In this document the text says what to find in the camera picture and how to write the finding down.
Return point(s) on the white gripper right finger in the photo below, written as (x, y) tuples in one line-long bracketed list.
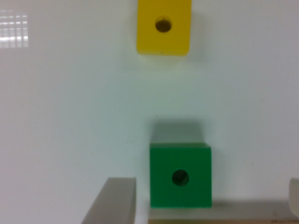
[(294, 195)]

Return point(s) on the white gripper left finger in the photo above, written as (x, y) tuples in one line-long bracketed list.
[(115, 203)]

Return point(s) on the green wooden block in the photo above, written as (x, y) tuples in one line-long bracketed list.
[(180, 175)]

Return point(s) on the yellow wooden block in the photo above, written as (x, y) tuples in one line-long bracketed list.
[(163, 27)]

